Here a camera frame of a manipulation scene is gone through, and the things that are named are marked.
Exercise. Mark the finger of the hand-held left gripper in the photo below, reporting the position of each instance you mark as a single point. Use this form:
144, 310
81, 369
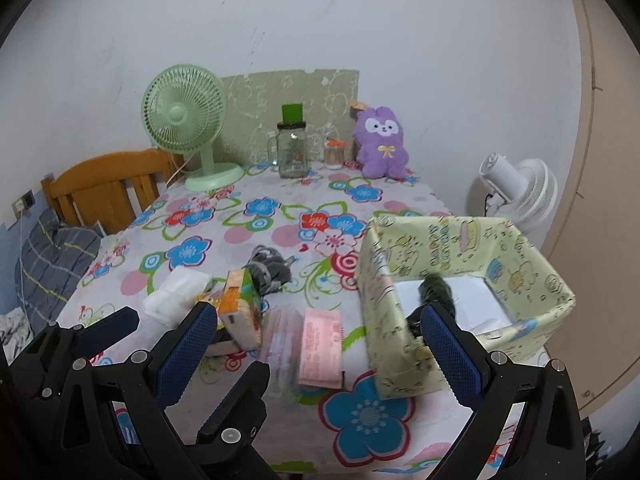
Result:
240, 400
112, 326

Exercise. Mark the green desk fan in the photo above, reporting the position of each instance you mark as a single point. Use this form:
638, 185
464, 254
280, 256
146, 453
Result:
182, 112

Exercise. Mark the purple plush toy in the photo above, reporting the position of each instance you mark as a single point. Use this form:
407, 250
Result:
382, 145

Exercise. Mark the pink packet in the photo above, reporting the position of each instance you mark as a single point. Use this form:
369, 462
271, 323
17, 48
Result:
321, 347

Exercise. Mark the clear cotton swab container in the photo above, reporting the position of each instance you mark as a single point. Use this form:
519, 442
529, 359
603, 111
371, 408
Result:
334, 155

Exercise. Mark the green patterned board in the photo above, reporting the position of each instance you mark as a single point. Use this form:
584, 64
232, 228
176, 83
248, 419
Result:
315, 95

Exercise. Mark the beige door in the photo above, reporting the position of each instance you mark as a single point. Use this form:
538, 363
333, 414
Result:
600, 185

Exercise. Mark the clear plastic packet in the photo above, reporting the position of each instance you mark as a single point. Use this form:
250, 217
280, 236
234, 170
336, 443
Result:
282, 345

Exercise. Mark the wooden chair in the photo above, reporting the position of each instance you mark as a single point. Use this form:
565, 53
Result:
105, 180

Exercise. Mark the dark fluffy pouf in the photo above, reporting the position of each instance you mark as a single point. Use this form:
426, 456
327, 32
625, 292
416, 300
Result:
435, 287

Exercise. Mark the white tissue pack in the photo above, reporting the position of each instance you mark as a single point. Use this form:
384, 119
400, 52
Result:
172, 292

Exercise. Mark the white fan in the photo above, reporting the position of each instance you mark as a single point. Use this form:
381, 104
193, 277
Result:
520, 190

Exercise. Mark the yellow party-print pillow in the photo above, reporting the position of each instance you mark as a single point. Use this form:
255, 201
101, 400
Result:
395, 355

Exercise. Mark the orange tissue pack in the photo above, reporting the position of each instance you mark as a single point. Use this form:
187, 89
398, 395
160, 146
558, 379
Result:
242, 305

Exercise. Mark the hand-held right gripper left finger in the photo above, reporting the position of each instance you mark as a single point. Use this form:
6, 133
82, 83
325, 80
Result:
185, 355

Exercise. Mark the wall outlet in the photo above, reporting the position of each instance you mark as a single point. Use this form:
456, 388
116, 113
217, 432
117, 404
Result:
23, 203

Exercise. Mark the grey plaid bedding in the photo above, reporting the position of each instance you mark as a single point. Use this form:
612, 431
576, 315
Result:
55, 260

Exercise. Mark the grey bath pouf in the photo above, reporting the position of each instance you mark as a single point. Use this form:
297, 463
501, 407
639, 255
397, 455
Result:
267, 270

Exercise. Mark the crumpled grey white cloth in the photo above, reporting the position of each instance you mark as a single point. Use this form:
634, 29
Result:
14, 330

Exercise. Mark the glass jar mug green lid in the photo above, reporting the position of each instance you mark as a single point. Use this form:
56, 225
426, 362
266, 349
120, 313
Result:
291, 152

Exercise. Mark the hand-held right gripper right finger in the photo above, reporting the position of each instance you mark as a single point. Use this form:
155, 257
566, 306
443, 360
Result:
450, 355

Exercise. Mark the floral tablecloth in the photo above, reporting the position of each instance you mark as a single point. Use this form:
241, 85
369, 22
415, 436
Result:
300, 205

